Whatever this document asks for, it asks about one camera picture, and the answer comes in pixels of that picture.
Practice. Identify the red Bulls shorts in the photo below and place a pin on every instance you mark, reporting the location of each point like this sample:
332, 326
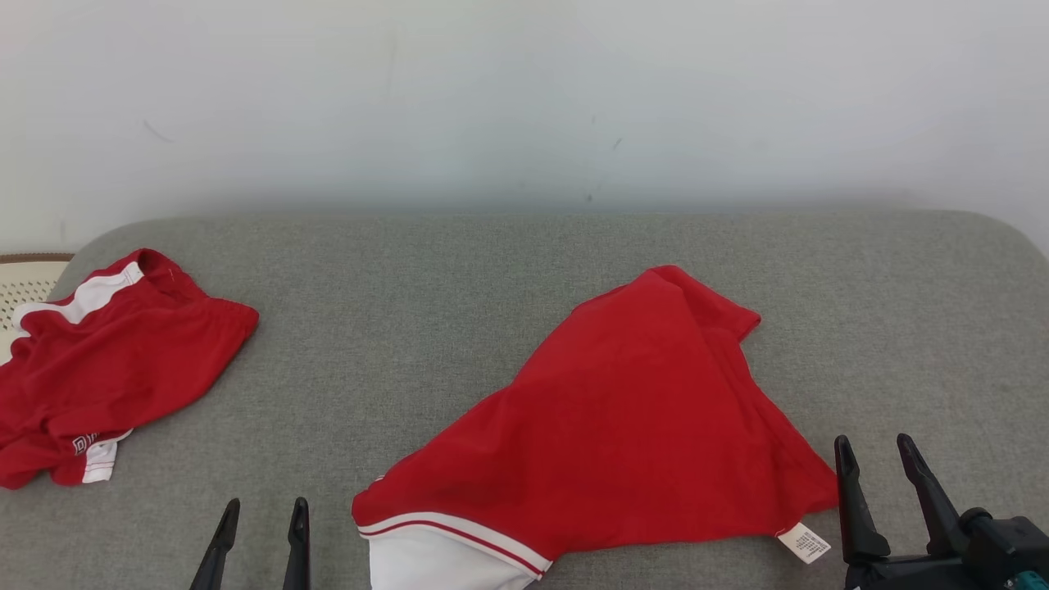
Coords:
115, 360

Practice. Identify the red basketball jersey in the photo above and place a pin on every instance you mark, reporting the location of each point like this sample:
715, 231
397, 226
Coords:
623, 410

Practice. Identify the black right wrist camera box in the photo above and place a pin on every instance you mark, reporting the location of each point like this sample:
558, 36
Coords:
1004, 545

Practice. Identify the cream perforated laundry basket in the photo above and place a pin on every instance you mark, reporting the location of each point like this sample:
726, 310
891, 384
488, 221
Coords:
24, 287

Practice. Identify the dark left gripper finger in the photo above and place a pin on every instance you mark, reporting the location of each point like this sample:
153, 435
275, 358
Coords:
217, 549
298, 549

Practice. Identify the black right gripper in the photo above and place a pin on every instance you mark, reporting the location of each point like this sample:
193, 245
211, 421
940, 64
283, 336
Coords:
910, 574

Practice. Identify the grey fabric sofa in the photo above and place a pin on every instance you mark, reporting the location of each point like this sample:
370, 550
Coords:
410, 328

